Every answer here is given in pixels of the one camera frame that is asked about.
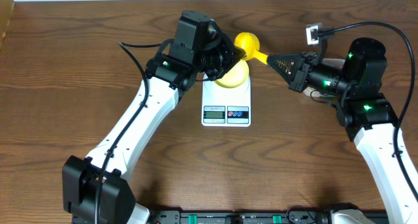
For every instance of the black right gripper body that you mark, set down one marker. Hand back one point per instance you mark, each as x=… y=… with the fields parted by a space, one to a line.
x=302 y=76

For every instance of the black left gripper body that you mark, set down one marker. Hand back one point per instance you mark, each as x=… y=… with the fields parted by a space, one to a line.
x=213 y=61

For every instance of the yellow plastic measuring scoop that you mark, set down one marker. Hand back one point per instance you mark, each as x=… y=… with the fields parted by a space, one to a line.
x=251 y=45

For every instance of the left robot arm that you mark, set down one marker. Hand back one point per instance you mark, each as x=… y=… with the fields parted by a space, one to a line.
x=96 y=188

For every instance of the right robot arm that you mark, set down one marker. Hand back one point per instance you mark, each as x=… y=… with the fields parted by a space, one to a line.
x=365 y=113

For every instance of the yellow plastic bowl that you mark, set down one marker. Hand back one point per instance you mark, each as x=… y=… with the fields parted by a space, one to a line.
x=235 y=77

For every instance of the white digital kitchen scale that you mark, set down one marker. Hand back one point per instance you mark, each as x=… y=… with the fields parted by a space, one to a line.
x=226 y=107

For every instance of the clear plastic container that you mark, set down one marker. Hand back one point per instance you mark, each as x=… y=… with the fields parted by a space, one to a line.
x=335 y=64

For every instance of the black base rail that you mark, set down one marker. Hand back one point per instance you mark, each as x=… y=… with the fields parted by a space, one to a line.
x=294 y=216

